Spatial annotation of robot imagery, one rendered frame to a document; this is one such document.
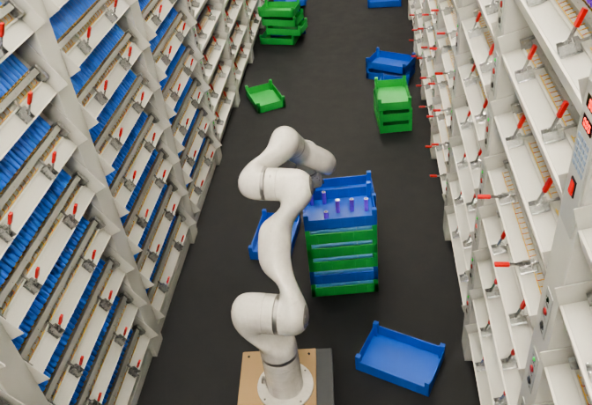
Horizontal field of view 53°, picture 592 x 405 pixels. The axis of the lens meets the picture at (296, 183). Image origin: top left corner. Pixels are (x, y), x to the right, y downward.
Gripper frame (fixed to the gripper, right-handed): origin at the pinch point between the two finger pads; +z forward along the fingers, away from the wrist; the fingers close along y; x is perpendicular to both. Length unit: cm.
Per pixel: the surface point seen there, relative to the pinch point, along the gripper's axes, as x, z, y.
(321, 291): -30, 43, 0
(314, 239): -16.6, 14.7, -0.4
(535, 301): -76, -78, 51
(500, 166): -28, -57, 59
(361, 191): 4.6, 15.7, 22.1
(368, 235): -16.7, 15.0, 22.5
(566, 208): -70, -117, 47
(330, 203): 0.3, 16.4, 8.2
